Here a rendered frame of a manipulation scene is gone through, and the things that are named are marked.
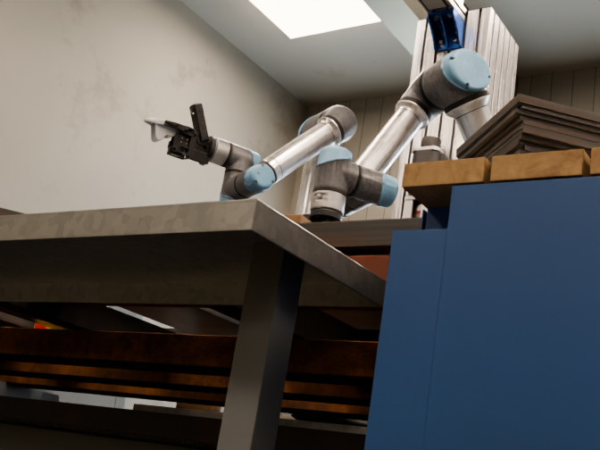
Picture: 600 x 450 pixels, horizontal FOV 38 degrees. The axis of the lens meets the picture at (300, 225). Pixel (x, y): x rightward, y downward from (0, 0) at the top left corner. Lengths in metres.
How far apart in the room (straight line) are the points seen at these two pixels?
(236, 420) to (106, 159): 4.37
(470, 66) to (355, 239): 1.12
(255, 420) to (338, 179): 1.12
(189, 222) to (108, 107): 4.43
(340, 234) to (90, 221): 0.35
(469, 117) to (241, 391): 1.40
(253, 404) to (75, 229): 0.26
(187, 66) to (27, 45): 1.27
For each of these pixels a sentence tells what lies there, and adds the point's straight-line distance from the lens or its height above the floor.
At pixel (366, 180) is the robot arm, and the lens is 1.95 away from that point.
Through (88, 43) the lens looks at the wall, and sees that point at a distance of 5.22.
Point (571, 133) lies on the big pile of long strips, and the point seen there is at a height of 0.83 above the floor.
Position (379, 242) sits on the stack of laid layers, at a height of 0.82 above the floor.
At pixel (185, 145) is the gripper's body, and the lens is 2.52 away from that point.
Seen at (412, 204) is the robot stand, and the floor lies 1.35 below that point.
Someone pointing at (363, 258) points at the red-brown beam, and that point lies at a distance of 1.09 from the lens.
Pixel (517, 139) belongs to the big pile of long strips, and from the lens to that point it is 0.76.
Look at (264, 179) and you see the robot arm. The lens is 2.42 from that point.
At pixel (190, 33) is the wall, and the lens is 5.90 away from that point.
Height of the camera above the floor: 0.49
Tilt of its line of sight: 18 degrees up
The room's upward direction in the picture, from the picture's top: 9 degrees clockwise
